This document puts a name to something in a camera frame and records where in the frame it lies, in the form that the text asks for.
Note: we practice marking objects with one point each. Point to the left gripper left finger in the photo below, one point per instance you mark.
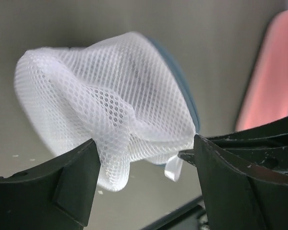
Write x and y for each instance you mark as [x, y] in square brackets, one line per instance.
[55, 195]

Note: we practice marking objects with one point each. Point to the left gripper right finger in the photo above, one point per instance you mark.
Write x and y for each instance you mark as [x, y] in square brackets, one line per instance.
[244, 177]

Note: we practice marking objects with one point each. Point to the white mesh laundry bag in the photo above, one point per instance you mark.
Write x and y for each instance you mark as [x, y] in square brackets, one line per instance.
[126, 93]

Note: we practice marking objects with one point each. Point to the pink side table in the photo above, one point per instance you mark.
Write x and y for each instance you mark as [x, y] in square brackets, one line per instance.
[266, 98]

